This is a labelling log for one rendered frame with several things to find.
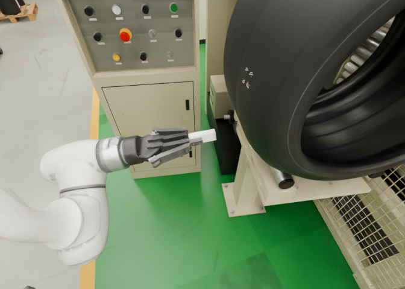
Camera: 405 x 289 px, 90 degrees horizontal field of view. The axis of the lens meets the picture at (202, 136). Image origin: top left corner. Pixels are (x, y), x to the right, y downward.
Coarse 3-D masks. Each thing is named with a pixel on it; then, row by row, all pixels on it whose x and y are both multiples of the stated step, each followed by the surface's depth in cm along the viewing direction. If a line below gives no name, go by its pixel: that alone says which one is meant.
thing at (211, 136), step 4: (208, 132) 52; (212, 132) 52; (192, 136) 52; (196, 136) 52; (200, 136) 52; (204, 136) 52; (208, 136) 53; (212, 136) 53; (204, 140) 53; (208, 140) 54; (212, 140) 54
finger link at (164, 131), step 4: (152, 128) 57; (156, 128) 57; (164, 128) 56; (168, 128) 56; (172, 128) 56; (176, 128) 55; (180, 128) 55; (184, 128) 55; (160, 132) 56; (164, 132) 56; (168, 132) 55; (172, 132) 55; (176, 132) 55; (180, 132) 56
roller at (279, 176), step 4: (272, 168) 61; (272, 172) 61; (276, 172) 59; (280, 172) 58; (276, 176) 59; (280, 176) 57; (284, 176) 57; (288, 176) 57; (276, 180) 59; (280, 180) 57; (284, 180) 56; (288, 180) 56; (292, 180) 56; (280, 184) 57; (284, 184) 56; (288, 184) 57; (292, 184) 57; (280, 188) 58; (284, 188) 58; (288, 188) 58
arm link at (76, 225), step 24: (0, 192) 32; (72, 192) 46; (96, 192) 49; (0, 216) 31; (24, 216) 34; (48, 216) 38; (72, 216) 42; (96, 216) 46; (24, 240) 35; (48, 240) 39; (72, 240) 41; (96, 240) 45; (72, 264) 43
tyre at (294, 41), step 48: (240, 0) 41; (288, 0) 28; (336, 0) 24; (384, 0) 24; (240, 48) 38; (288, 48) 29; (336, 48) 27; (384, 48) 61; (240, 96) 39; (288, 96) 32; (336, 96) 71; (384, 96) 65; (288, 144) 40; (336, 144) 66; (384, 144) 60
